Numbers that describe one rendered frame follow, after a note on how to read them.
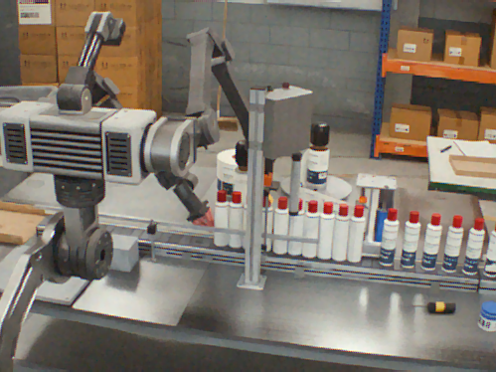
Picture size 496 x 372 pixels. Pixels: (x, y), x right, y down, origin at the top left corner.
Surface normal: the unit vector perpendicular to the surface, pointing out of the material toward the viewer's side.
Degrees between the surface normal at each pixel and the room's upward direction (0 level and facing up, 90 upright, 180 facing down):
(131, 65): 90
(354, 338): 0
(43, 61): 89
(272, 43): 90
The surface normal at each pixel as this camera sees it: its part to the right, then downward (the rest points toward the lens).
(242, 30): -0.23, 0.37
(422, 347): 0.03, -0.92
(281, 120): 0.69, 0.30
